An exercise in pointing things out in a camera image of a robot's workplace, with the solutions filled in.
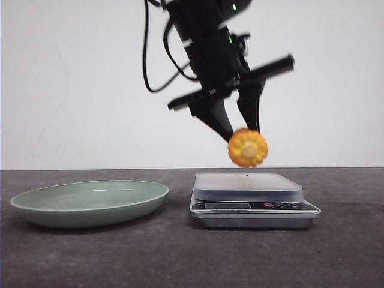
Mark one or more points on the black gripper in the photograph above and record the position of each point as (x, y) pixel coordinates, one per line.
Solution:
(221, 68)

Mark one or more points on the yellow corn cob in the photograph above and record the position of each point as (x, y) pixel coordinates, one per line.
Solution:
(247, 148)

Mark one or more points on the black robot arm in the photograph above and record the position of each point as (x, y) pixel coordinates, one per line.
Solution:
(204, 22)

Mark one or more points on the silver digital kitchen scale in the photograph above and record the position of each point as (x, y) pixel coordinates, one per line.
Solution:
(251, 201)

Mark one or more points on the green shallow plate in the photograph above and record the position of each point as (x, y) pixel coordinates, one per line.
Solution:
(89, 204)

